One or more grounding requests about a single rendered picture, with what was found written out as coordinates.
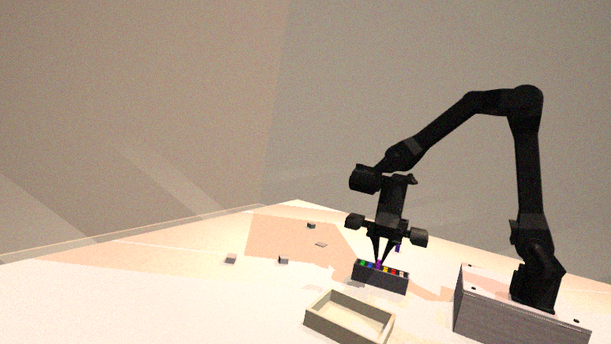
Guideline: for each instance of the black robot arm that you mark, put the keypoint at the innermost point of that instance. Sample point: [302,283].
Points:
[536,283]

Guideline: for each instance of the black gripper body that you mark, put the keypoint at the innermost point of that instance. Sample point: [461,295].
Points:
[418,236]

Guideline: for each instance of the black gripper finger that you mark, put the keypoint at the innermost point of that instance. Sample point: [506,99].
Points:
[388,247]
[376,245]

